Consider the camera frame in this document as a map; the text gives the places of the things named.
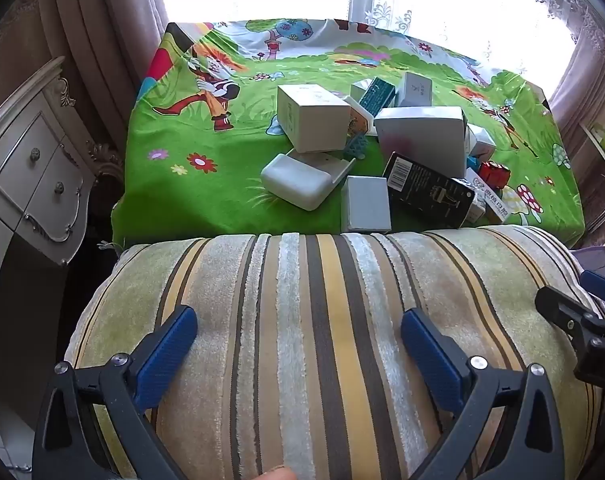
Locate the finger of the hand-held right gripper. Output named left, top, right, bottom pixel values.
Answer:
left=535, top=286, right=605, bottom=333
left=580, top=270, right=605, bottom=321

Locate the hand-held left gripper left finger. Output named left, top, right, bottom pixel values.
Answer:
left=32, top=304, right=199, bottom=480

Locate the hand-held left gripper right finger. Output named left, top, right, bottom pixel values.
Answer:
left=400, top=308, right=566, bottom=480

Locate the black box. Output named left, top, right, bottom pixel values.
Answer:
left=381, top=151, right=477, bottom=230

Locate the grey box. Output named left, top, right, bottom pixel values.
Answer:
left=341, top=175, right=393, bottom=234

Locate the white plastic tool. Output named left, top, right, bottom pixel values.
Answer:
left=260, top=151, right=354, bottom=212

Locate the white box pink print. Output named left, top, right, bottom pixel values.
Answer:
left=373, top=106, right=467, bottom=179

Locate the white labelled box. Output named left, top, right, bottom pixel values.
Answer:
left=463, top=167, right=507, bottom=225

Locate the striped plush cushion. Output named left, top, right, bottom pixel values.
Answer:
left=65, top=225, right=605, bottom=480

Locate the green cartoon printed bed sheet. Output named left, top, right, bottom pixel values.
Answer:
left=110, top=17, right=586, bottom=250

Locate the mauve curtain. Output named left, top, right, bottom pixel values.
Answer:
left=525, top=0, right=605, bottom=241
left=0, top=0, right=170, bottom=161

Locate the teal plastic mesh piece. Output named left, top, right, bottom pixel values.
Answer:
left=343, top=134, right=369, bottom=162

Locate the white ornate dresser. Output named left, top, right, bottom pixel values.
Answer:
left=0, top=55, right=126, bottom=466

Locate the large white box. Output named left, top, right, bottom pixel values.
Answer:
left=276, top=84, right=352, bottom=154

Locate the teal box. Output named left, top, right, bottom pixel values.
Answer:
left=357, top=77, right=397, bottom=117

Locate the small white box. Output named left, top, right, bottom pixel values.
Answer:
left=350, top=80, right=378, bottom=103

